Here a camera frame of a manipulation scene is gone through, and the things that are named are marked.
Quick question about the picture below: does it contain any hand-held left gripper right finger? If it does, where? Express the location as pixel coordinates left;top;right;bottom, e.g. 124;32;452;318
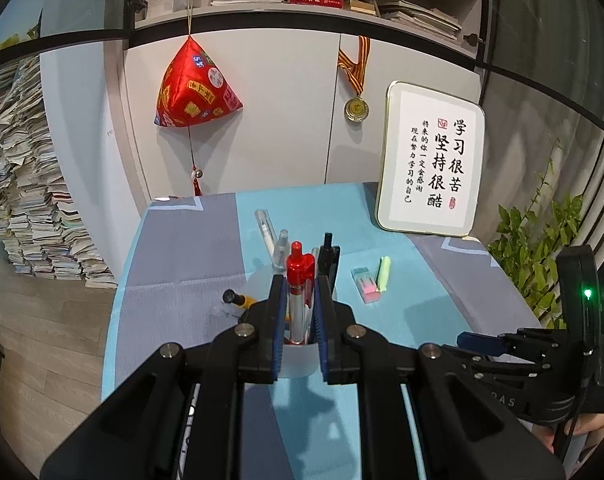
314;275;567;480

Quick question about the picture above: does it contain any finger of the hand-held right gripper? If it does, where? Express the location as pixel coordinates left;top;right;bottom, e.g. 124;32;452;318
442;345;550;392
456;327;570;362

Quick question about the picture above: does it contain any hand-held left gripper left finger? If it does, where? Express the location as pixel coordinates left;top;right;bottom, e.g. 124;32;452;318
39;275;289;480

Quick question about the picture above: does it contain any white translucent pen holder cup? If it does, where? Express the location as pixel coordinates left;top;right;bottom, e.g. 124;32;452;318
281;272;319;379

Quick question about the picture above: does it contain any red pen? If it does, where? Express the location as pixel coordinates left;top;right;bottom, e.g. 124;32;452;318
286;241;317;346

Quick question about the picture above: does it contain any black pen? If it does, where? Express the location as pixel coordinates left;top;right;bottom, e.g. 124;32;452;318
316;231;341;301

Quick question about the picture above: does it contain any clear pen with grey cap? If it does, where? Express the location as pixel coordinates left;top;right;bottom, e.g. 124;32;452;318
272;229;291;281

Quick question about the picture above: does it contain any person's right hand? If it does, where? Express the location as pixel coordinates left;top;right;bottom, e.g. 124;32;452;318
534;402;604;456

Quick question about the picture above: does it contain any yellow black marker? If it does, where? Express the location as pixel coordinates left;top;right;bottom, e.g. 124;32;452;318
223;288;259;313

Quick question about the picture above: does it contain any pink and teal eraser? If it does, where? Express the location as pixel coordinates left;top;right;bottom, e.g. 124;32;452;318
351;266;383;306

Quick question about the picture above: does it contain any green potted plant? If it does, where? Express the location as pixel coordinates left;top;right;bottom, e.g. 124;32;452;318
488;142;585;328

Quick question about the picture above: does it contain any green highlighter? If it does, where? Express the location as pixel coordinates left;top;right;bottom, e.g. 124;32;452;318
377;256;393;295

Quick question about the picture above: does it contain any clear plastic pen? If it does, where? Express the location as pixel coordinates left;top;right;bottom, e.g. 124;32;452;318
254;209;279;261

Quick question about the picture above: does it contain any blue and grey table mat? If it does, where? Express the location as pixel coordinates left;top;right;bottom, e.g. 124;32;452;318
101;182;545;480

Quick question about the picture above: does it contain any framed calligraphy board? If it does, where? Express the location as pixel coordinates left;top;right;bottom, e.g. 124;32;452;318
374;80;486;238

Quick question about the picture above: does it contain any gold medal with striped ribbon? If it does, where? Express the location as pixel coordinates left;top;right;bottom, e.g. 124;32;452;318
337;35;371;123

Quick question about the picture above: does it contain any red hanging pyramid ornament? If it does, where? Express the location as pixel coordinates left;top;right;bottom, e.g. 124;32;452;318
154;35;243;197

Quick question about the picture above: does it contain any tall pile of books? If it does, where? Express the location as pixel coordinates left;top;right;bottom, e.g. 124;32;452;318
0;55;119;290

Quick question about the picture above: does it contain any tan book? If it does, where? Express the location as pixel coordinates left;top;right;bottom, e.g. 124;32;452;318
343;0;380;16

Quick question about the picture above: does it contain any slanted stack of booklets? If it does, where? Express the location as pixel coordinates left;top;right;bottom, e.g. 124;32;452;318
379;0;462;42

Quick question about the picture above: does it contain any glass cabinet door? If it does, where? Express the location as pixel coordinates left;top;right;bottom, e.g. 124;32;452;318
0;0;133;73

